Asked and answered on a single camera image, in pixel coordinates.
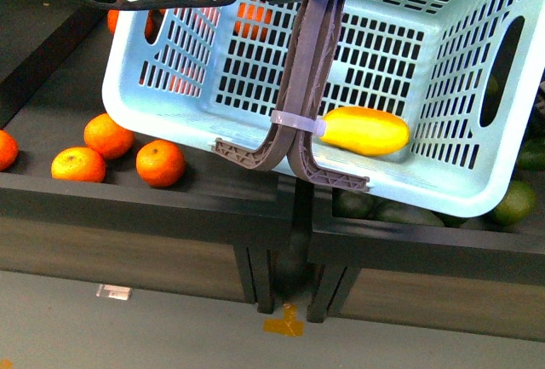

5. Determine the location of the orange mandarin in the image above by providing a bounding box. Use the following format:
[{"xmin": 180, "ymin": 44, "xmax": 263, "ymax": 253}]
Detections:
[
  {"xmin": 50, "ymin": 147, "xmax": 106, "ymax": 183},
  {"xmin": 83, "ymin": 113, "xmax": 135, "ymax": 160},
  {"xmin": 0, "ymin": 130, "xmax": 19, "ymax": 171},
  {"xmin": 135, "ymin": 140, "xmax": 186, "ymax": 187}
]

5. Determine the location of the yellow mango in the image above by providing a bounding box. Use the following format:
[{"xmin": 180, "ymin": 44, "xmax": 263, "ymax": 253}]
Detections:
[{"xmin": 318, "ymin": 107, "xmax": 410, "ymax": 156}]

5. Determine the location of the green avocado on shelf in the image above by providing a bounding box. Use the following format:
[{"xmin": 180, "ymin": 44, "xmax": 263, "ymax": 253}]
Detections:
[{"xmin": 485, "ymin": 180, "xmax": 537, "ymax": 226}]

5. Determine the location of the clear plastic label holder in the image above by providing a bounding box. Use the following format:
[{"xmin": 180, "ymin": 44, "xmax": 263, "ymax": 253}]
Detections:
[{"xmin": 95, "ymin": 284, "xmax": 132, "ymax": 301}]

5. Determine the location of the yellow floor tape mark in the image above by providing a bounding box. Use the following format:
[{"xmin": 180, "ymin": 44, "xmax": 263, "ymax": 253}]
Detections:
[{"xmin": 262, "ymin": 303, "xmax": 304, "ymax": 337}]

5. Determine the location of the light teal plastic basket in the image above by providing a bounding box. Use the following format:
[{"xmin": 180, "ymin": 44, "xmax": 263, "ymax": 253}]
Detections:
[{"xmin": 102, "ymin": 0, "xmax": 544, "ymax": 217}]

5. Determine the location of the dark wood display stand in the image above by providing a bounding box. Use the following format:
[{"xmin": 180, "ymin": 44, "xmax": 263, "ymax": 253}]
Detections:
[{"xmin": 1, "ymin": 0, "xmax": 295, "ymax": 313}]

